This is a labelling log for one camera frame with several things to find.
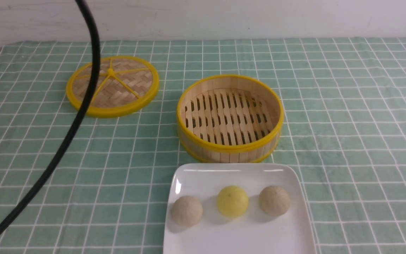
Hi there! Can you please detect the white square plate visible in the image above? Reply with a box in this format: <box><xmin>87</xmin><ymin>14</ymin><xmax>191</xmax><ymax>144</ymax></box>
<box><xmin>162</xmin><ymin>163</ymin><xmax>317</xmax><ymax>254</ymax></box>

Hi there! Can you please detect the white steamed bun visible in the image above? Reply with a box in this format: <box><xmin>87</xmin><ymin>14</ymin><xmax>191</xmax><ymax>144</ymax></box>
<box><xmin>258</xmin><ymin>186</ymin><xmax>291</xmax><ymax>217</ymax></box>
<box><xmin>171</xmin><ymin>195</ymin><xmax>203</xmax><ymax>227</ymax></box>

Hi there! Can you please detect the yellow steamed bun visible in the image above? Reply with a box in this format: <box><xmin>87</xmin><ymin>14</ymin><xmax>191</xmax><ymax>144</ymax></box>
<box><xmin>216</xmin><ymin>185</ymin><xmax>249</xmax><ymax>218</ymax></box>

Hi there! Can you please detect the green checkered tablecloth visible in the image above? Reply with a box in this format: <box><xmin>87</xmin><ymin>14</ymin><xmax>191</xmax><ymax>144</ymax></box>
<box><xmin>0</xmin><ymin>37</ymin><xmax>406</xmax><ymax>254</ymax></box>

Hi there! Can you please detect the yellow bamboo steamer basket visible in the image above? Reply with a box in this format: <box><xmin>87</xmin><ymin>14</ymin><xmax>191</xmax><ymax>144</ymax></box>
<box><xmin>176</xmin><ymin>74</ymin><xmax>285</xmax><ymax>163</ymax></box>

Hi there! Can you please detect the yellow bamboo steamer lid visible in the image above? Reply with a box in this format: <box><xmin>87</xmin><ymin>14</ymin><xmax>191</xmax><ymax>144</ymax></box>
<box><xmin>86</xmin><ymin>56</ymin><xmax>159</xmax><ymax>118</ymax></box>

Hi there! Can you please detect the black camera cable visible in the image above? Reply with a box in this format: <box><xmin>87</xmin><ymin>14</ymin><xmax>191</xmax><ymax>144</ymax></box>
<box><xmin>0</xmin><ymin>0</ymin><xmax>101</xmax><ymax>252</ymax></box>

